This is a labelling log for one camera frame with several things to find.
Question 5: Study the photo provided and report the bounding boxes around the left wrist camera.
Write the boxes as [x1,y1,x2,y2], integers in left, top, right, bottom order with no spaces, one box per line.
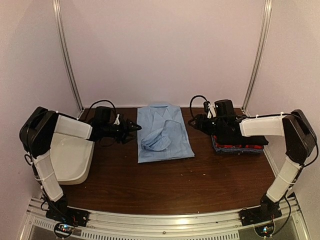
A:
[113,113,124,126]

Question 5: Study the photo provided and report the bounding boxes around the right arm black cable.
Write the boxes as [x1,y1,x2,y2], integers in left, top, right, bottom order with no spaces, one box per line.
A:
[189,94,210,121]

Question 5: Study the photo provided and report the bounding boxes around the left circuit board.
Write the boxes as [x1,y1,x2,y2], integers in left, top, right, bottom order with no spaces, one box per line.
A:
[53,222,75,239]

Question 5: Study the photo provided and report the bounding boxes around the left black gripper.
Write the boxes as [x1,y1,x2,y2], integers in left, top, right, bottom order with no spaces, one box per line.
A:
[102,118,142,144]

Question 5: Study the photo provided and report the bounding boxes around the white plastic tub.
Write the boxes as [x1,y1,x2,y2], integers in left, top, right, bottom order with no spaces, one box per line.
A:
[48,131,95,186]

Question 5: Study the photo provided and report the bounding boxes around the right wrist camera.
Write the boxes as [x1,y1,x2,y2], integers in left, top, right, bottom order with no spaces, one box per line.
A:
[203,100,216,119]

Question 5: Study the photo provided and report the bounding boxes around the aluminium frame post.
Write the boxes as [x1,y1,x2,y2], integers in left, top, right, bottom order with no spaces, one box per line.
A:
[241,0,273,114]
[52,0,84,112]

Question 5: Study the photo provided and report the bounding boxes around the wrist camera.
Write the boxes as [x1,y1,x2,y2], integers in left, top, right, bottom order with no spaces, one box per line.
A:
[113,113,124,126]
[203,100,216,119]

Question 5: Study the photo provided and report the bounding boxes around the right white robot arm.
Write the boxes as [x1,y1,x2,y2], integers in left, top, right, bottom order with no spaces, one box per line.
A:
[188,99,319,221]

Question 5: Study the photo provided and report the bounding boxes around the circuit board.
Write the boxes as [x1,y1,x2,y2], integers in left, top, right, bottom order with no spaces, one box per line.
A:
[53,222,75,239]
[254,223,275,238]

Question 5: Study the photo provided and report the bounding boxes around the folded black shirt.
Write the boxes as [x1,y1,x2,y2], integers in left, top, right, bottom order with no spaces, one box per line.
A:
[214,117,269,146]

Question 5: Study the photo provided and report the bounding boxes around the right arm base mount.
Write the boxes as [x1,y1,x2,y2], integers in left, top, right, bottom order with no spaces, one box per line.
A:
[239,199,282,226]

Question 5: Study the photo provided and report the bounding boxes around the folded blue checked shirt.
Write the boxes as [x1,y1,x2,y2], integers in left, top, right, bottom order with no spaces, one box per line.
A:
[211,136,264,155]

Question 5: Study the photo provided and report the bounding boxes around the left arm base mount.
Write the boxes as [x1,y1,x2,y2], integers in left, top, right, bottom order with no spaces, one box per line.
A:
[45,199,90,227]

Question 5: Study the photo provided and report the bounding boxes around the left aluminium frame post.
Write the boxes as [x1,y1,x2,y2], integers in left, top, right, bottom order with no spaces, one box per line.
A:
[52,0,84,112]

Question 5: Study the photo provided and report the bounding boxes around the right aluminium frame post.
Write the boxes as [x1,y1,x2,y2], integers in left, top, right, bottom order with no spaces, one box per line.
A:
[241,0,273,114]

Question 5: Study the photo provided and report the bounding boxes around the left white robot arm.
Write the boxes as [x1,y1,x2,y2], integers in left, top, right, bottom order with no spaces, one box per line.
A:
[19,106,142,203]

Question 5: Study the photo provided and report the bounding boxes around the right circuit board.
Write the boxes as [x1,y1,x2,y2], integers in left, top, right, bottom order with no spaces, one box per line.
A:
[254,223,275,238]

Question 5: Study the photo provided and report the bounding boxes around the light blue long sleeve shirt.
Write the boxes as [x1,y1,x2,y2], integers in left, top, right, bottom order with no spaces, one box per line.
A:
[136,103,195,164]

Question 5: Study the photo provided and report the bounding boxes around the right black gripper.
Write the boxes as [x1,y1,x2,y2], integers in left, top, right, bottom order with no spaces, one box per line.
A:
[188,113,227,135]

